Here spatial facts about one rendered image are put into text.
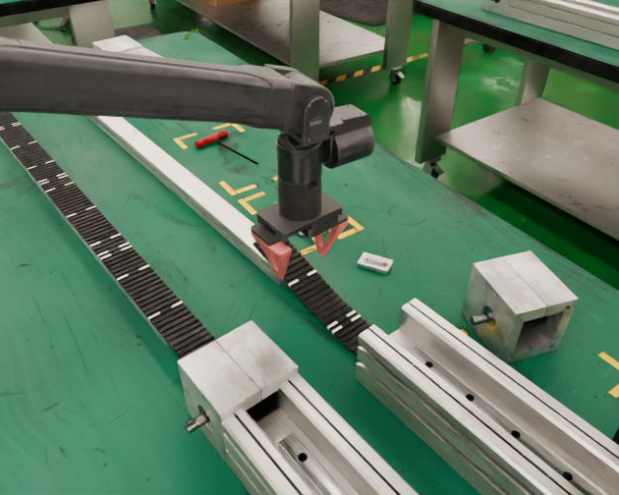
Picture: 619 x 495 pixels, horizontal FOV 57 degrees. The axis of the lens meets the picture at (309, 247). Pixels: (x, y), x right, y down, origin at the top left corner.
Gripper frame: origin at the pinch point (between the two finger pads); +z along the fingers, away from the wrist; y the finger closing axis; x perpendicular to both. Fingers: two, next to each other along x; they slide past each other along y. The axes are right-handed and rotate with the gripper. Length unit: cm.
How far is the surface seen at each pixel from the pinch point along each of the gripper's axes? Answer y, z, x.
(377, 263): 12.5, 4.9, -3.5
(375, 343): -4.6, -2.8, -19.8
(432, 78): 136, 35, 88
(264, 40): 157, 62, 233
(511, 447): -3.8, -2.8, -37.7
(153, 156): -0.4, 2.6, 45.7
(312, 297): -0.8, 4.0, -3.7
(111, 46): 13, -4, 91
